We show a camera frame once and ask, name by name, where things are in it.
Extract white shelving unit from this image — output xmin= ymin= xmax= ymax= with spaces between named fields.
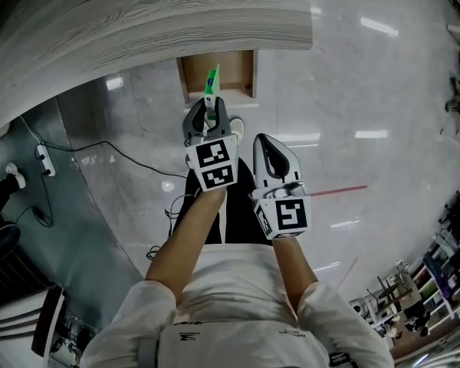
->
xmin=413 ymin=189 xmax=460 ymax=324

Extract person's white shoe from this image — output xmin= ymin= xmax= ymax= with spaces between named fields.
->
xmin=228 ymin=117 xmax=247 ymax=145

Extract person's left forearm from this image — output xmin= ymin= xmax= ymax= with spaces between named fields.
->
xmin=145 ymin=187 xmax=228 ymax=307

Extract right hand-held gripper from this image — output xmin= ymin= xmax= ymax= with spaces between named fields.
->
xmin=248 ymin=133 xmax=313 ymax=242

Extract wooden drawer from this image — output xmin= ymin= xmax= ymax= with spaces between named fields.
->
xmin=177 ymin=49 xmax=259 ymax=109

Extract looped black cable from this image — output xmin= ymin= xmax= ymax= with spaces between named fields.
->
xmin=13 ymin=173 xmax=55 ymax=229

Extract green and white small item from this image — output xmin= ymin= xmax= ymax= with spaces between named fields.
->
xmin=202 ymin=64 xmax=222 ymax=123

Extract black round stool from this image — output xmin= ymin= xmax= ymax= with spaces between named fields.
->
xmin=0 ymin=223 xmax=22 ymax=268

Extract white power strip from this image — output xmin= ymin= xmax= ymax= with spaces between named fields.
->
xmin=34 ymin=143 xmax=58 ymax=178

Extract wooden stool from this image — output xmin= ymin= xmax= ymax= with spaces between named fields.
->
xmin=366 ymin=268 xmax=414 ymax=318

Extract long black cable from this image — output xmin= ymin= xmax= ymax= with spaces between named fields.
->
xmin=44 ymin=139 xmax=195 ymax=177

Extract person's black trousers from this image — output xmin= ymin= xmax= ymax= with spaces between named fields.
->
xmin=171 ymin=156 xmax=270 ymax=246

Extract person's white shirt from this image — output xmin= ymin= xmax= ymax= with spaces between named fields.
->
xmin=79 ymin=242 xmax=396 ymax=368

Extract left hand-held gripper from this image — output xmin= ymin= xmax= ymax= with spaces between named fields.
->
xmin=182 ymin=98 xmax=241 ymax=193

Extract thin white wall cable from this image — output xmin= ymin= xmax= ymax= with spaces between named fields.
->
xmin=18 ymin=114 xmax=42 ymax=146

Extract white and black cabinet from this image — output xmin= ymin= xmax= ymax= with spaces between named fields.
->
xmin=0 ymin=284 xmax=67 ymax=368

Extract person's right forearm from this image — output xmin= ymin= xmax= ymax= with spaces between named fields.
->
xmin=269 ymin=235 xmax=320 ymax=318

